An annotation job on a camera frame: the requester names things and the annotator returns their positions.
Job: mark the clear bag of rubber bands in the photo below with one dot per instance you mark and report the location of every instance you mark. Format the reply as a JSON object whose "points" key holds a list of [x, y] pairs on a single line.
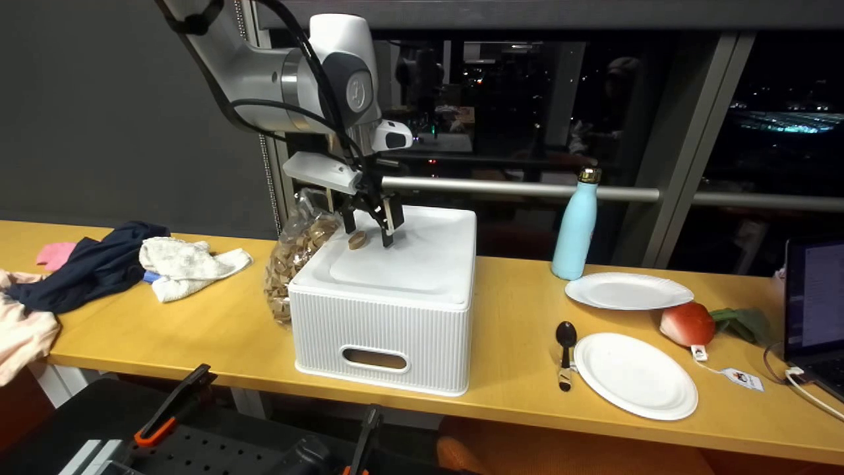
{"points": [[286, 273]]}

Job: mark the white paper plate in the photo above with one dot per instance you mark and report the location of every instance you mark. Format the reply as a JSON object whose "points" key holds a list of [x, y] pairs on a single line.
{"points": [[636, 373], [628, 290]]}

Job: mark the black laptop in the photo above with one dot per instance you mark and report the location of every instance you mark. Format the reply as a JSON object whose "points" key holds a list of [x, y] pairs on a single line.
{"points": [[818, 298]]}

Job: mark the silver metal handrail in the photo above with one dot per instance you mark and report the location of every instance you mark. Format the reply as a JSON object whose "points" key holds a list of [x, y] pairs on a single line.
{"points": [[492, 189]]}

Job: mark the grey wrist camera bar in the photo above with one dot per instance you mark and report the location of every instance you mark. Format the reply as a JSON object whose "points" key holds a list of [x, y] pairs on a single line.
{"points": [[317, 173]]}

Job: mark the black perforated board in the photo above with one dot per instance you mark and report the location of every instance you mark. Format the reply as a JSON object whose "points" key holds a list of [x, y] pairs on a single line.
{"points": [[220, 450]]}

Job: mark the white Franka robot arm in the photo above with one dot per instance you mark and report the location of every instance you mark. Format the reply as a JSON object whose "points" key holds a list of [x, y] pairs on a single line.
{"points": [[253, 80]]}

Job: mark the green cloth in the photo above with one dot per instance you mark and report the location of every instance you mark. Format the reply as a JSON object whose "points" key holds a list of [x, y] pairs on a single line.
{"points": [[741, 323]]}

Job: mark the white crumpled cloth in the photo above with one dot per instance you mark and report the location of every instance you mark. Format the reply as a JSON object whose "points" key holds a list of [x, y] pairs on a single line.
{"points": [[187, 265]]}

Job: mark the orange chair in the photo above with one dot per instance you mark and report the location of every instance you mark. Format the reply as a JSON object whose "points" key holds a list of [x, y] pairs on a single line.
{"points": [[458, 458]]}

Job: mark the white plastic storage box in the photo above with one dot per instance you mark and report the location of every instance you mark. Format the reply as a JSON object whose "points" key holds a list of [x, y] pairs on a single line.
{"points": [[385, 298]]}

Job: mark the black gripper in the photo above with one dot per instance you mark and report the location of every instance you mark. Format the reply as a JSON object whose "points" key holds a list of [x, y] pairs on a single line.
{"points": [[375, 189]]}

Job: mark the light blue water bottle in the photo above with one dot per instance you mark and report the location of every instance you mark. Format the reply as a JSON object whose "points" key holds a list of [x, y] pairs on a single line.
{"points": [[576, 228]]}

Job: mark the small pink cloth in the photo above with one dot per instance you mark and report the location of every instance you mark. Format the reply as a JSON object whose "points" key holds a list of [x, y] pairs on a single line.
{"points": [[54, 255]]}

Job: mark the black plastic spoon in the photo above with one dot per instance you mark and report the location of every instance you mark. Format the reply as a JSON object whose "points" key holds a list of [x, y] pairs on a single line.
{"points": [[565, 335]]}

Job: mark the pink and white garment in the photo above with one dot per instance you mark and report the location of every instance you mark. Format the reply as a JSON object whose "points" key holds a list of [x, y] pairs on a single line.
{"points": [[21, 331]]}

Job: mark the navy blue cloth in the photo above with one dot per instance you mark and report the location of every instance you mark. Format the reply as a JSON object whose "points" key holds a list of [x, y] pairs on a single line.
{"points": [[87, 266]]}

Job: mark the small white adapter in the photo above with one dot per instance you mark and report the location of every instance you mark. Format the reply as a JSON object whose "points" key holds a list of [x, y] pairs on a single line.
{"points": [[741, 381]]}

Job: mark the red wedge toy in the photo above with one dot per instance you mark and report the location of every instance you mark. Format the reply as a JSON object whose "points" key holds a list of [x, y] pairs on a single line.
{"points": [[686, 324]]}

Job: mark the wide grey window post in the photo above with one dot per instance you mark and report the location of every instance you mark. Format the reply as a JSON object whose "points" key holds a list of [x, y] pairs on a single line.
{"points": [[700, 149]]}

